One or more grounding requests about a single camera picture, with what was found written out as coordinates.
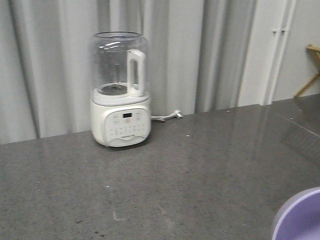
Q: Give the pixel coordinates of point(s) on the purple plastic bowl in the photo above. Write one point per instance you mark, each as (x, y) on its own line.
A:
(299, 217)

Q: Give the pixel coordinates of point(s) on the white blender with clear jar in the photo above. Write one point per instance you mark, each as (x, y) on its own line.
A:
(120, 100)

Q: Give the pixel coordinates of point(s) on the grey pleated curtain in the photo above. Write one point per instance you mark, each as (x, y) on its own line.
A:
(50, 60)

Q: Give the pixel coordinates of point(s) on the white wall pipe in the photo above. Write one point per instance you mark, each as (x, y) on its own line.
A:
(283, 14)

